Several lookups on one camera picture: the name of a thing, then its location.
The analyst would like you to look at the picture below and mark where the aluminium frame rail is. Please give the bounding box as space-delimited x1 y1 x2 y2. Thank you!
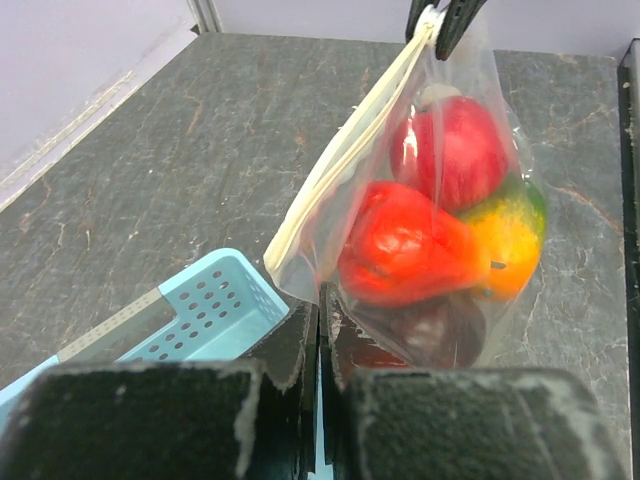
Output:
187 0 223 35

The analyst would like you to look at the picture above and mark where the red fake apple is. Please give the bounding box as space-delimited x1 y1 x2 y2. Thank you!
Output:
390 95 510 212

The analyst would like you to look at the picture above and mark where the clear polka dot zip bag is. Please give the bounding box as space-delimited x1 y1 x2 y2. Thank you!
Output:
263 1 547 368

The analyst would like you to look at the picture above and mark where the green orange fake mango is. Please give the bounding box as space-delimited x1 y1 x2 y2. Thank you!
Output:
458 174 547 302

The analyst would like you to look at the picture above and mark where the light blue plastic basket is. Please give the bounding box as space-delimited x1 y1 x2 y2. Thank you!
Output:
0 247 291 426

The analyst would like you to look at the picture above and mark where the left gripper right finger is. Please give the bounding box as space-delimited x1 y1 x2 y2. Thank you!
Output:
319 285 627 479

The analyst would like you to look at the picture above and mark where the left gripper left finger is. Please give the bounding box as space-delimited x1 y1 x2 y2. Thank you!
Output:
1 302 318 479

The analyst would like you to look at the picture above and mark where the dark purple fake fruit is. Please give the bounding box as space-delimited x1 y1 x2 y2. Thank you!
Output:
349 294 486 368

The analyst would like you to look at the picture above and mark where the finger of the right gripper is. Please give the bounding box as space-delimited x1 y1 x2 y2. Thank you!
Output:
435 0 486 61
405 0 440 40

